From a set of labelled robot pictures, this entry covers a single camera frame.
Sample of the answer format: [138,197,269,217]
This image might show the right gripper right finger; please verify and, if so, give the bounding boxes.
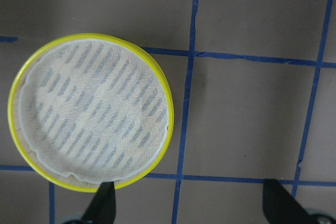
[262,179,335,224]

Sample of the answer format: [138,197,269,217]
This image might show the yellow top steamer layer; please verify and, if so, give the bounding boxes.
[7,33,174,193]

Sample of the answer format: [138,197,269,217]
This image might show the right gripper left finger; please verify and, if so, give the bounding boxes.
[80,182,116,224]

